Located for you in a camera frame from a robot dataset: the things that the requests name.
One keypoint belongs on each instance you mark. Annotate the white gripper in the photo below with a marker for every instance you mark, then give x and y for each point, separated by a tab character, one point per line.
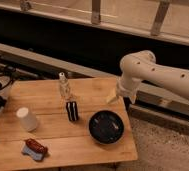
124	88

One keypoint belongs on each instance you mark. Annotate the white ceramic cup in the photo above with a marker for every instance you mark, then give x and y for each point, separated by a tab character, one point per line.
27	119

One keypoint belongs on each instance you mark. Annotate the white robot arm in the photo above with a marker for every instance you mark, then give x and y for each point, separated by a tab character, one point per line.
142	65

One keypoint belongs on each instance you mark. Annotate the black white striped eraser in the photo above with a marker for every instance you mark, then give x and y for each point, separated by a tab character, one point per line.
72	111

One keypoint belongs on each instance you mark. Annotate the black bowl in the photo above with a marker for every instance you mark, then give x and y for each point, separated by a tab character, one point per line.
106	127

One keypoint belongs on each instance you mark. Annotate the wooden board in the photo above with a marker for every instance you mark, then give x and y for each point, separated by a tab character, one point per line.
69	144

